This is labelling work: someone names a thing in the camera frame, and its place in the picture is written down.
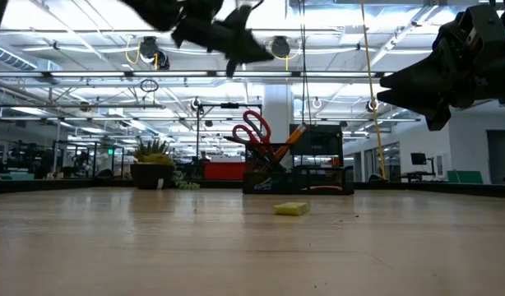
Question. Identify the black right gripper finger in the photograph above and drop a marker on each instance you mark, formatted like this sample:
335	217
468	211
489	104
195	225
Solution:
417	104
421	70

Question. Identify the yellow-green sticky note pad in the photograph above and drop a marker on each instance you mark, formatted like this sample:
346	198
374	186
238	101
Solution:
291	208

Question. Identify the black mesh desk organizer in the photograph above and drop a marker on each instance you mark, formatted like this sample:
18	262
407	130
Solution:
297	181

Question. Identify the black monitor on stand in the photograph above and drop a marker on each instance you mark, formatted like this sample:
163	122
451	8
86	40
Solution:
418	159

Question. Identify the green panel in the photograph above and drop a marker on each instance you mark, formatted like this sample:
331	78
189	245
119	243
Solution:
465	177

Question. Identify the person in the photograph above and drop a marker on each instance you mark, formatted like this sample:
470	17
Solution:
203	156

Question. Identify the red cabinet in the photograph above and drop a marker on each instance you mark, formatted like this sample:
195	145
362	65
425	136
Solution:
223	170

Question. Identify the potted succulent black pot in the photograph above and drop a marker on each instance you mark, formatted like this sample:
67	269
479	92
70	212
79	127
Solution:
154	170

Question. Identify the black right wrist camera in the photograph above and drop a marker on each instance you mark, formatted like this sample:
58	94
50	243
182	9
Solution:
483	24

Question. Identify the black camera stand frame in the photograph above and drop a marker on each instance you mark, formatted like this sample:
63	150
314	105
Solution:
198	131

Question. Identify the black aluminium table frame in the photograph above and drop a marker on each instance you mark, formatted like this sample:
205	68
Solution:
71	186

